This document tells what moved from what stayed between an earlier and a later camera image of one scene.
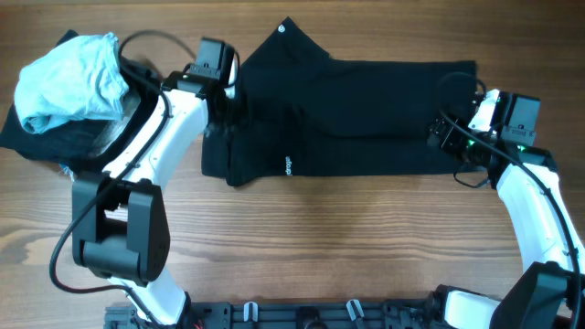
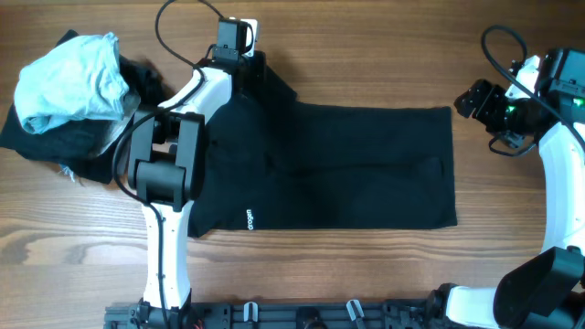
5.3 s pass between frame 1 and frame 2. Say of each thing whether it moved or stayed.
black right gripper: moved
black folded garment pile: stayed
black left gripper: moved
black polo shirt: moved
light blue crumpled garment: stayed
